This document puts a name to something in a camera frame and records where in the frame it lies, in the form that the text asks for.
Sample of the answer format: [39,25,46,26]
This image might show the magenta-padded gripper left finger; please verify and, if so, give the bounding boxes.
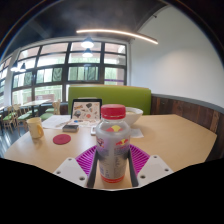
[53,145,101,189]

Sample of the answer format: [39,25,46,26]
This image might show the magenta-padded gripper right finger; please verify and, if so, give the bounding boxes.
[127,143,174,188]

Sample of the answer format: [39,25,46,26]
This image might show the red-capped clear drink bottle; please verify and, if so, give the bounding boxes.
[95,103,132,184]

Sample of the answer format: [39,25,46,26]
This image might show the flat round red coaster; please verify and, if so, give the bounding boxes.
[52,133,72,146]

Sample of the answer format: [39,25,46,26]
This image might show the white bowl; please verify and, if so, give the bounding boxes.
[124,106,144,128]

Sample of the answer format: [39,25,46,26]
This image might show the black tablet with stickers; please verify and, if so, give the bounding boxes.
[70,98,103,125]

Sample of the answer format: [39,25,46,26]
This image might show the green upholstered bench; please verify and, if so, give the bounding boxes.
[67,84,152,116]

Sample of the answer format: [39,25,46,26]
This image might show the wooden chairs with green seats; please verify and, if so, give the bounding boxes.
[0,99,63,133]

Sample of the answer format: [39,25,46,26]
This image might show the wooden dining table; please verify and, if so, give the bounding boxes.
[20,98,52,116]

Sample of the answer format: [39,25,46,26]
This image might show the hanging pendant lamps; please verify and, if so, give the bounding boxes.
[9,36,96,74]

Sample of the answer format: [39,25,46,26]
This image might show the long curved ceiling light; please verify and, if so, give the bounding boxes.
[75,28,159,45]

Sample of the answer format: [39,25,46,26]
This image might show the cream mug with yellow handle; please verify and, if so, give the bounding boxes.
[26,116,45,140]

